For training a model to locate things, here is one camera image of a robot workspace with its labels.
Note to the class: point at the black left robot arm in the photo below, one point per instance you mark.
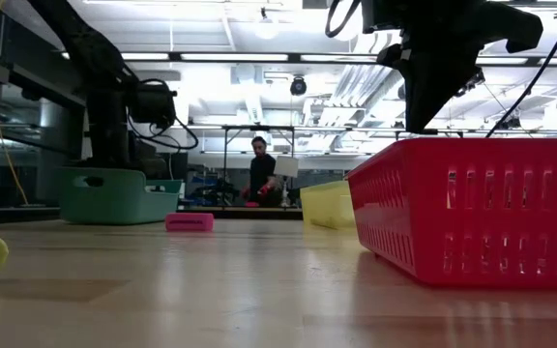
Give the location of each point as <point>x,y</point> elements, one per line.
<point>80,43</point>

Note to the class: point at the pink eraser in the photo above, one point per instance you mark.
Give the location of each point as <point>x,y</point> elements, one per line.
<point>189,222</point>

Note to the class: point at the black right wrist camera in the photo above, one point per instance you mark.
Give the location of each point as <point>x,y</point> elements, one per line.
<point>472,81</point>

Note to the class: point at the green plastic bin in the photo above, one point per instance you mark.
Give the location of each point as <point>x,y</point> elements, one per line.
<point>124,203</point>

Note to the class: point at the white sign on stand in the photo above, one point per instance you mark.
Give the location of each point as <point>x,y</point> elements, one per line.
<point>286,166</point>

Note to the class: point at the black monitor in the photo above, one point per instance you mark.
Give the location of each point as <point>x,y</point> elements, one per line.
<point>180,166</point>

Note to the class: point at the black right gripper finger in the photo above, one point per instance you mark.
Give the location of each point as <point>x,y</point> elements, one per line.
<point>428,92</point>

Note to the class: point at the red perforated plastic basket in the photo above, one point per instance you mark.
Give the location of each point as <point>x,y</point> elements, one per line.
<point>423,159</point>

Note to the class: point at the long ceiling light strip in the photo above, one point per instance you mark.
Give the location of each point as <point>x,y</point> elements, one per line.
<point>145,56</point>
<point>235,56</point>

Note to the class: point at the person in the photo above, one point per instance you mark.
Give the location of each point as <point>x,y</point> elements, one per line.
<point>261,174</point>

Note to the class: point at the black round ceiling camera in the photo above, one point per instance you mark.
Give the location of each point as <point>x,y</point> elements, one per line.
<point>298,86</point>

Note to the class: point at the yellow translucent plastic bin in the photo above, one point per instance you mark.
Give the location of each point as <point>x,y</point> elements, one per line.
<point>327,205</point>

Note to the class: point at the black workbench frame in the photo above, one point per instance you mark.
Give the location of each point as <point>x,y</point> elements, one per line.
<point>224,169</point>

